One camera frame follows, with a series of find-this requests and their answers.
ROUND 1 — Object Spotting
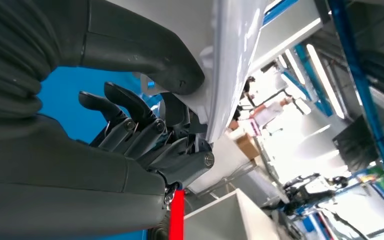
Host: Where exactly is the red barrier belt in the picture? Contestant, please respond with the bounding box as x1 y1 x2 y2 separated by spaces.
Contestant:
168 189 186 240

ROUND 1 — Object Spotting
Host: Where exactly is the cardboard box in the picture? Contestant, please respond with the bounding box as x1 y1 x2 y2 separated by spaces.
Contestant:
235 134 261 160

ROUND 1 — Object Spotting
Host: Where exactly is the person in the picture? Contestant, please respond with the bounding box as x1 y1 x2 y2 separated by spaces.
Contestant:
249 96 294 128
241 76 257 100

